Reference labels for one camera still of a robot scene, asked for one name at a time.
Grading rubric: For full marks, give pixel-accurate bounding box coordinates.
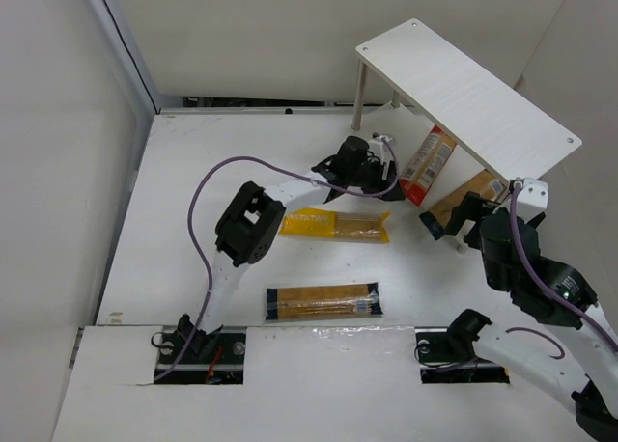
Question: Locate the dark blue spaghetti bag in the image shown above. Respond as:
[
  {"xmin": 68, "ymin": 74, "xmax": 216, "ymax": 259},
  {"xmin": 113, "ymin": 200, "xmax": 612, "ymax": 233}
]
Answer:
[{"xmin": 418, "ymin": 169, "xmax": 508, "ymax": 242}]

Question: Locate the red spaghetti bag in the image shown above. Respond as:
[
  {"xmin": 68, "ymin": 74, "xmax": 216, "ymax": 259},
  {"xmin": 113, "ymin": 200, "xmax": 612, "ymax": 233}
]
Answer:
[{"xmin": 399, "ymin": 125, "xmax": 457, "ymax": 207}]

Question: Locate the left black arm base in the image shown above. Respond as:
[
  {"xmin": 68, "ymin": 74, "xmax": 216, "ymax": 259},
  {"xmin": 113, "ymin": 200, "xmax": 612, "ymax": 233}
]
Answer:
[{"xmin": 151, "ymin": 315, "xmax": 247, "ymax": 386}]

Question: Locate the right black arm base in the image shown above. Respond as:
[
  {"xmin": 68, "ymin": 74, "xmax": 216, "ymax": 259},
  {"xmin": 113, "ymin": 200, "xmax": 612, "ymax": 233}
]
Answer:
[{"xmin": 413, "ymin": 309, "xmax": 510, "ymax": 384}]

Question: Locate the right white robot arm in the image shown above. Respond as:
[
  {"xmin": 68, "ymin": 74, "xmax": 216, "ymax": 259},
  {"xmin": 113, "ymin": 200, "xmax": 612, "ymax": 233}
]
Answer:
[{"xmin": 446, "ymin": 192, "xmax": 617, "ymax": 441}]

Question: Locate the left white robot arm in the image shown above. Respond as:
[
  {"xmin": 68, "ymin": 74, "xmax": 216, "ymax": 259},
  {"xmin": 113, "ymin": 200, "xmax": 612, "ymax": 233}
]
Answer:
[{"xmin": 176, "ymin": 134, "xmax": 403, "ymax": 361}]

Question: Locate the white two-tier shelf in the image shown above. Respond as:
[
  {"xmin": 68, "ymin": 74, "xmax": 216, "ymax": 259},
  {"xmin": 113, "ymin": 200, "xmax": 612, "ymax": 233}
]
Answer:
[{"xmin": 348, "ymin": 18, "xmax": 583, "ymax": 254}]

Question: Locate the yellow spaghetti bag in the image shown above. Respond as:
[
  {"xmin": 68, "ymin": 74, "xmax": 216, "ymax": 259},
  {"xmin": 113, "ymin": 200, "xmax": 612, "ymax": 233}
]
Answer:
[{"xmin": 279, "ymin": 207, "xmax": 390, "ymax": 243}]

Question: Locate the blue spaghetti bag front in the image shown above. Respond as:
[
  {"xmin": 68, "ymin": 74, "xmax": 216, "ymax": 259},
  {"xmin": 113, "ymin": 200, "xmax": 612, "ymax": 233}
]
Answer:
[{"xmin": 265, "ymin": 283, "xmax": 383, "ymax": 322}]

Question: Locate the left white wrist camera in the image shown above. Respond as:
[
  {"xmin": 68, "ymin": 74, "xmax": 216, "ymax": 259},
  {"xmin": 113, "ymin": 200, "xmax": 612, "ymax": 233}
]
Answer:
[{"xmin": 368, "ymin": 132, "xmax": 395, "ymax": 167}]

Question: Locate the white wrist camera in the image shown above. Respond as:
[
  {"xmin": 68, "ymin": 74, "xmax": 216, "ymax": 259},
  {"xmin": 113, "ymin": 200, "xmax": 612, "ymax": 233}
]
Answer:
[
  {"xmin": 509, "ymin": 178, "xmax": 549, "ymax": 222},
  {"xmin": 368, "ymin": 132, "xmax": 395, "ymax": 167}
]

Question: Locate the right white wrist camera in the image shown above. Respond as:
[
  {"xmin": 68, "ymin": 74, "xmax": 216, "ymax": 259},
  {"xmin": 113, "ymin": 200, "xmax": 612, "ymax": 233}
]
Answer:
[{"xmin": 509, "ymin": 178, "xmax": 549, "ymax": 222}]

